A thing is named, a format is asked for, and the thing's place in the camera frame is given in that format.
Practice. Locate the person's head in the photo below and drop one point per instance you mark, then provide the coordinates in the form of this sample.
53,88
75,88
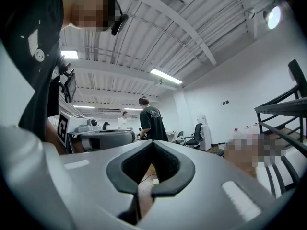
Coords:
86,11

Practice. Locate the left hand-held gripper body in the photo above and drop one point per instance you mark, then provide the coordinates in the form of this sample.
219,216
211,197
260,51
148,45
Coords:
108,139

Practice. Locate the white grey machine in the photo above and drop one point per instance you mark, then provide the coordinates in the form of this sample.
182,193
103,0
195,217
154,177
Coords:
87,126

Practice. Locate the black round stool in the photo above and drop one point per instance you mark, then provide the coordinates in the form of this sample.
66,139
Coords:
217,152

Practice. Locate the white water dispenser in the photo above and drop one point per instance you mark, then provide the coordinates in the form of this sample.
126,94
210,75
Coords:
205,130

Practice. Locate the black wall switch plates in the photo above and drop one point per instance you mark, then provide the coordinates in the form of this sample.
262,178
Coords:
225,102

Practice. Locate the black head camera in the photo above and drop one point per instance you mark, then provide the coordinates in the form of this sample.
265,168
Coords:
118,25

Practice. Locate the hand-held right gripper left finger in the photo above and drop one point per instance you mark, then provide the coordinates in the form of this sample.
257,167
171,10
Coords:
115,174

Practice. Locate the black office chair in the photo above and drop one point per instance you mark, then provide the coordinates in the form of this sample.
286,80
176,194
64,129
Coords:
195,138

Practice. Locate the long ceiling light panel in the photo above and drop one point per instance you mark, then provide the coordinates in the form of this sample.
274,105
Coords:
165,75
69,54
133,109
84,106

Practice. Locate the black metal rack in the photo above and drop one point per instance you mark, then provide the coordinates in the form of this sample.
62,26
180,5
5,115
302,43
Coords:
280,108

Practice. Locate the black folding chair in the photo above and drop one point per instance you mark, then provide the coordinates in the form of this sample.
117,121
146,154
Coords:
180,138

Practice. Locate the wall spotlight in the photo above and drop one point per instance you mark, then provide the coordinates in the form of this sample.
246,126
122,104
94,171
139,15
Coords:
273,17

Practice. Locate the person's black shirt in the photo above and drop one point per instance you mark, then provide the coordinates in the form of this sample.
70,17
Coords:
24,80

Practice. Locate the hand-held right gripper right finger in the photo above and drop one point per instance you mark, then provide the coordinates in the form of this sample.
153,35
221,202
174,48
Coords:
184,174

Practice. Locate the clear water bottle red label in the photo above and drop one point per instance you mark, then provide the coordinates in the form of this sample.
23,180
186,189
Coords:
237,132
251,128

